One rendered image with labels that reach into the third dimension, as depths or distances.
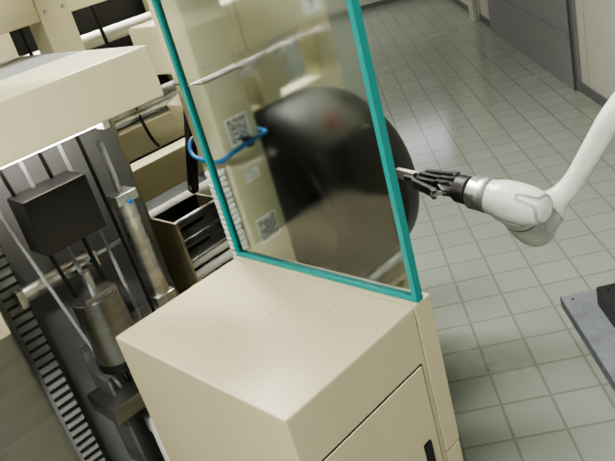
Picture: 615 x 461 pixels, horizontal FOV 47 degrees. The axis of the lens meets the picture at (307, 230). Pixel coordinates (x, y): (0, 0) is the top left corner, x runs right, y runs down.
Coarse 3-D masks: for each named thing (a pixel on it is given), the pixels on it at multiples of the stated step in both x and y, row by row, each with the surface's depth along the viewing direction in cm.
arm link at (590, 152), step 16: (608, 112) 167; (592, 128) 172; (608, 128) 169; (592, 144) 172; (608, 144) 172; (576, 160) 177; (592, 160) 174; (576, 176) 178; (560, 192) 181; (576, 192) 181; (560, 208) 180; (544, 224) 179; (528, 240) 182; (544, 240) 184
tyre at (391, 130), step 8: (392, 128) 201; (392, 136) 199; (400, 136) 205; (392, 144) 198; (400, 144) 201; (392, 152) 198; (400, 152) 199; (408, 152) 205; (400, 160) 199; (408, 160) 202; (408, 168) 201; (400, 184) 199; (408, 184) 201; (408, 192) 202; (416, 192) 205; (408, 200) 203; (416, 200) 206; (408, 208) 204; (416, 208) 208; (408, 216) 205; (416, 216) 211; (408, 224) 208
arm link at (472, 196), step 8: (480, 176) 180; (472, 184) 177; (480, 184) 176; (464, 192) 178; (472, 192) 177; (480, 192) 175; (464, 200) 179; (472, 200) 177; (480, 200) 175; (472, 208) 179; (480, 208) 177
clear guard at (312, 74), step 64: (192, 0) 137; (256, 0) 124; (320, 0) 114; (192, 64) 147; (256, 64) 133; (320, 64) 121; (256, 128) 142; (320, 128) 129; (384, 128) 119; (256, 192) 153; (320, 192) 138; (384, 192) 125; (256, 256) 165; (320, 256) 148; (384, 256) 133
